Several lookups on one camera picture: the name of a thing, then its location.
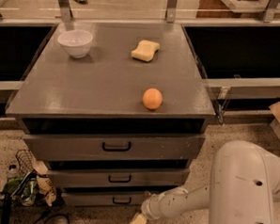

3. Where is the grey bottom drawer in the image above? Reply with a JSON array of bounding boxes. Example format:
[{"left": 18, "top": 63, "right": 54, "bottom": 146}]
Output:
[{"left": 60, "top": 181, "right": 178, "bottom": 212}]

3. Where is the grey drawer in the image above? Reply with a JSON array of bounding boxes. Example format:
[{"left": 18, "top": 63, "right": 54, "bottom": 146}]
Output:
[
  {"left": 23, "top": 134, "right": 205, "bottom": 162},
  {"left": 47, "top": 168, "right": 189, "bottom": 188},
  {"left": 60, "top": 181, "right": 178, "bottom": 212}
]

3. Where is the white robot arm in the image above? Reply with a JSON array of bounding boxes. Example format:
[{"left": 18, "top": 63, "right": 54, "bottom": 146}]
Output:
[{"left": 130, "top": 140, "right": 280, "bottom": 224}]

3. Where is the grey middle drawer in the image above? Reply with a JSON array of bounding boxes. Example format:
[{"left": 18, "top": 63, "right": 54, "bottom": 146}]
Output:
[{"left": 47, "top": 168, "right": 189, "bottom": 188}]

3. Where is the grey top drawer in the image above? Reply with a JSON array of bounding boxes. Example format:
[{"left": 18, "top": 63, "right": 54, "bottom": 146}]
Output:
[{"left": 23, "top": 134, "right": 205, "bottom": 162}]

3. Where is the grey drawer cabinet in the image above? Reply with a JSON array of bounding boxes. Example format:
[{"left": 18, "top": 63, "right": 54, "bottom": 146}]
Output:
[{"left": 1, "top": 15, "right": 221, "bottom": 214}]

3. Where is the green snack bag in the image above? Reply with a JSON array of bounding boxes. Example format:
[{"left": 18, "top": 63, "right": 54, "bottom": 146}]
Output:
[{"left": 2, "top": 174, "right": 38, "bottom": 206}]

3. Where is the orange fruit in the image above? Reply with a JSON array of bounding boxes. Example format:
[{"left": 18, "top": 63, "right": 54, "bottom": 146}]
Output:
[{"left": 143, "top": 88, "right": 163, "bottom": 110}]

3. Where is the clear plastic bottle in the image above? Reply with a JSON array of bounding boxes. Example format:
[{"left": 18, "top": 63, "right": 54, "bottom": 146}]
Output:
[{"left": 7, "top": 165, "right": 19, "bottom": 181}]

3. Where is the yellow sponge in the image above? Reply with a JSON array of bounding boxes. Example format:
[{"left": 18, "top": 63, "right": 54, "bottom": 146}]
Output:
[{"left": 131, "top": 40, "right": 160, "bottom": 62}]

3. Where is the white ceramic bowl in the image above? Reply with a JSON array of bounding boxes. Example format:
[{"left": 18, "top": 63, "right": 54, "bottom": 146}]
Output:
[{"left": 57, "top": 29, "right": 93, "bottom": 58}]

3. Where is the wooden board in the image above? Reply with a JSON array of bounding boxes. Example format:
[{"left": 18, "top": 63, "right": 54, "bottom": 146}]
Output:
[{"left": 196, "top": 0, "right": 259, "bottom": 19}]

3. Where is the black cable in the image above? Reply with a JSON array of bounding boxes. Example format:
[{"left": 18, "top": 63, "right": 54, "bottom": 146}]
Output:
[{"left": 30, "top": 205, "right": 72, "bottom": 224}]

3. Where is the black wire basket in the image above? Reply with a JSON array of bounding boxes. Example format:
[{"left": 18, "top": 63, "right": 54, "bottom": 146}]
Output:
[{"left": 15, "top": 149, "right": 36, "bottom": 176}]

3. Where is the metal bracket left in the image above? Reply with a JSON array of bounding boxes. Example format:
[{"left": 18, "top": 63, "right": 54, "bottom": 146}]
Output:
[{"left": 57, "top": 0, "right": 72, "bottom": 23}]

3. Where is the metal bracket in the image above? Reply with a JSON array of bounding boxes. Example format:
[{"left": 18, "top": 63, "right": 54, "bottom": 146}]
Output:
[
  {"left": 260, "top": 0, "right": 280, "bottom": 23},
  {"left": 164, "top": 0, "right": 178, "bottom": 24},
  {"left": 57, "top": 0, "right": 72, "bottom": 23}
]

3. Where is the metal bracket middle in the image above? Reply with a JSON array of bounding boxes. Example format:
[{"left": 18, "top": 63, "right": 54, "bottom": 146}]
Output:
[{"left": 164, "top": 0, "right": 178, "bottom": 24}]

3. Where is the metal bracket right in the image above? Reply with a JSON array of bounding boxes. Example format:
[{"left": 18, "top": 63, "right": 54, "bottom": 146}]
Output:
[{"left": 260, "top": 0, "right": 280, "bottom": 23}]

